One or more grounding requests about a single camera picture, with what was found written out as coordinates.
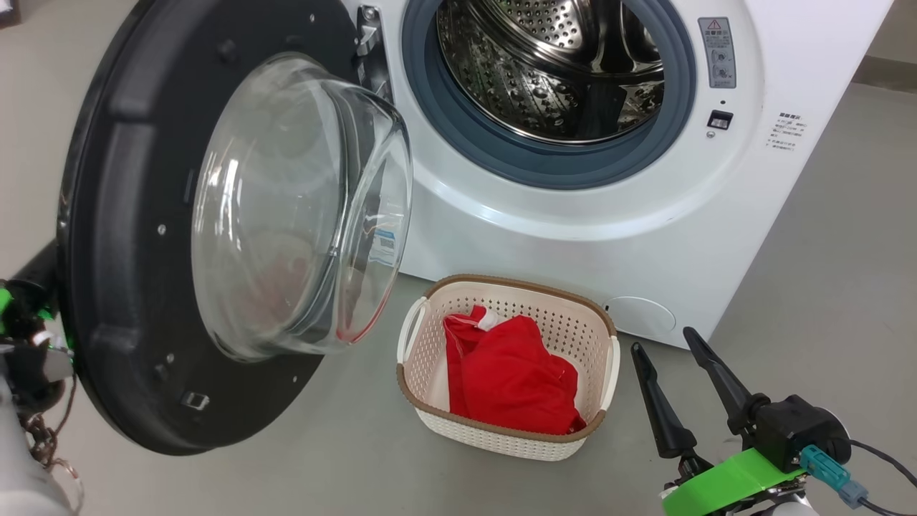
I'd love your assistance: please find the red garment with white trim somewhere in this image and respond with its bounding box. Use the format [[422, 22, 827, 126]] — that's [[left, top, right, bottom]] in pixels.
[[443, 305, 587, 436]]

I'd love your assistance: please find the teal cable connector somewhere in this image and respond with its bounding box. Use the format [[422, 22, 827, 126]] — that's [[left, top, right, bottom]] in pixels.
[[800, 444, 869, 510]]

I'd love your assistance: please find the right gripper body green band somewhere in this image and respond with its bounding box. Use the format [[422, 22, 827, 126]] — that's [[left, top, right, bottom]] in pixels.
[[663, 394, 853, 516]]

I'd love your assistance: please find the blue energy label sticker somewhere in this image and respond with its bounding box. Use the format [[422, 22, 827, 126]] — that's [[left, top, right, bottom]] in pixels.
[[369, 228, 398, 269]]

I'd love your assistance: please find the white front-load washing machine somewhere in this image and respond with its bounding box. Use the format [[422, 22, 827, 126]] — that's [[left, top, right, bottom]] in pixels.
[[344, 0, 896, 352]]

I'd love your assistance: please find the grey rubber door gasket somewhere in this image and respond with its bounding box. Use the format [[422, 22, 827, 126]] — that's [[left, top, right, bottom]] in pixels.
[[401, 0, 697, 191]]

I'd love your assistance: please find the printed text label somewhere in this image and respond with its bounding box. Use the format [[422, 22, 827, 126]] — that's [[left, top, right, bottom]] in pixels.
[[767, 111, 807, 153]]

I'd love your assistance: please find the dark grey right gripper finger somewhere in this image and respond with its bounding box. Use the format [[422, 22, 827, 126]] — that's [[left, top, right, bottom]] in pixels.
[[683, 327, 753, 434], [630, 342, 697, 459]]

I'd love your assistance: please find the metal door hinge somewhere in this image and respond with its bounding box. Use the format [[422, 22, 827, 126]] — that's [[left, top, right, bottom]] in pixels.
[[356, 6, 393, 101]]

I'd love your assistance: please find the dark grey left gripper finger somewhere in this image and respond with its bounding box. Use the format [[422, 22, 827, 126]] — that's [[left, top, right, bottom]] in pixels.
[[7, 240, 62, 287]]

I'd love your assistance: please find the grey warning sticker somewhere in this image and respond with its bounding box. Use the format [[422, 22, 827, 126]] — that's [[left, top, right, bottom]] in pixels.
[[698, 16, 737, 89]]

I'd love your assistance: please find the black round glass washer door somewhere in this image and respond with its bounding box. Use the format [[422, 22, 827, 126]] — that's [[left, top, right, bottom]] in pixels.
[[56, 0, 415, 457]]

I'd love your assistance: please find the steel perforated washer drum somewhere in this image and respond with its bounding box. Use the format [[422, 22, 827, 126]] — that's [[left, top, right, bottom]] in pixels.
[[436, 0, 666, 146]]

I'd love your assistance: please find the white perforated basket brown rim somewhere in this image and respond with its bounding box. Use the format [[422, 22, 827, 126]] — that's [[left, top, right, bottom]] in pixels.
[[395, 274, 621, 462]]

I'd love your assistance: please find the round white filter cover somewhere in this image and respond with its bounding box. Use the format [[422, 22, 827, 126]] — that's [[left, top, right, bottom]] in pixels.
[[609, 296, 676, 338]]

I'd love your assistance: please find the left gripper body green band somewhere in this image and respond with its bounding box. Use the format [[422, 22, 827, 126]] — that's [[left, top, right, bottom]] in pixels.
[[0, 283, 76, 413]]

